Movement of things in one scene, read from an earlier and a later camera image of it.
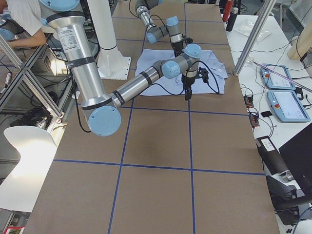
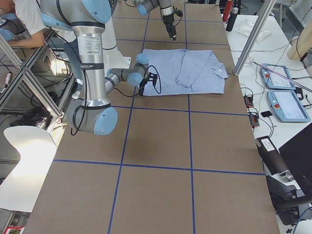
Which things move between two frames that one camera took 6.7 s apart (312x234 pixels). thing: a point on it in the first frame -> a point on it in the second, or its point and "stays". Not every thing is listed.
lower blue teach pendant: [286, 107] stays
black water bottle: [230, 23] stays
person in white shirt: [27, 14] stays
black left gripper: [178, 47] -> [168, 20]
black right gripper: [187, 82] -> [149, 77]
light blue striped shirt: [210, 78] stays
